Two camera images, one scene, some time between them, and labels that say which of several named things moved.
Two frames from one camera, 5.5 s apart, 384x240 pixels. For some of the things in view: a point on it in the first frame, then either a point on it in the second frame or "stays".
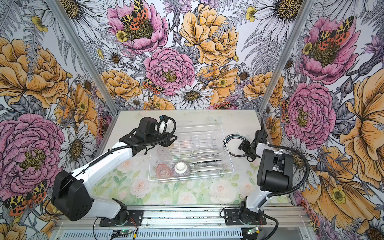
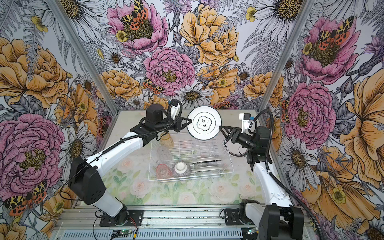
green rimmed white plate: [231, 143] stays
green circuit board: [120, 233] stays
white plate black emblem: [205, 153] → [205, 124]
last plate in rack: [208, 168] stays
